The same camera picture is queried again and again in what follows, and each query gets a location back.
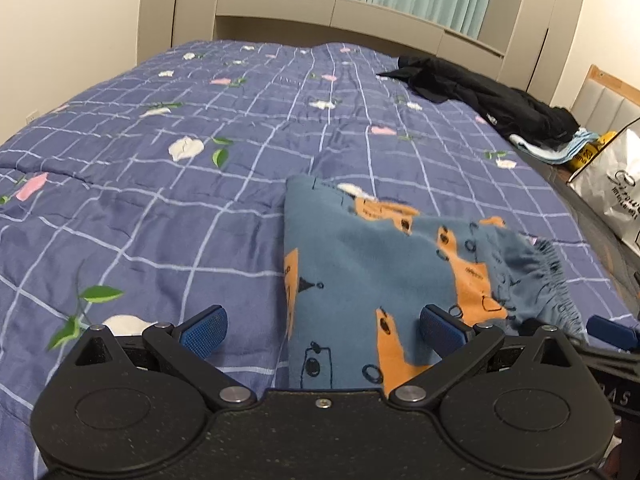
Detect black jacket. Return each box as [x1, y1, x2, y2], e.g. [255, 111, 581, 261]
[376, 56, 582, 149]

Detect beige window cabinet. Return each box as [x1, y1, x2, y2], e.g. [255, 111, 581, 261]
[137, 0, 592, 107]

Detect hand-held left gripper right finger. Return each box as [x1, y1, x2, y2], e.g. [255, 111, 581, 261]
[388, 304, 582, 409]

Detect white shopping bag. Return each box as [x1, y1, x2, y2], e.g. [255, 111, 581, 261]
[567, 127, 640, 257]

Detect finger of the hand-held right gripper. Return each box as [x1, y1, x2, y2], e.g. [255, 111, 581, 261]
[574, 344, 640, 418]
[586, 314, 640, 352]

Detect light blue cloth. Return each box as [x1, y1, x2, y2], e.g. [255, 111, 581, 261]
[510, 129, 599, 166]

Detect padded grey headboard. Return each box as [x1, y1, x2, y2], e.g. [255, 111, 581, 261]
[570, 64, 640, 137]

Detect blue printed pants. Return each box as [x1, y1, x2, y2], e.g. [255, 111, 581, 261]
[283, 175, 590, 392]

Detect grey bed sheet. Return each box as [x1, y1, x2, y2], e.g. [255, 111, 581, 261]
[532, 159, 640, 306]

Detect purple plaid floral blanket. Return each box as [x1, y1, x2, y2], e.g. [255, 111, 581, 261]
[0, 39, 632, 480]

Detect yellow bag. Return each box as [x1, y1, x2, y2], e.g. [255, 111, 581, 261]
[565, 131, 619, 171]

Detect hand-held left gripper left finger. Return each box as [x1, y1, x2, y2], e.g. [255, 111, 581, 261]
[65, 305, 257, 409]

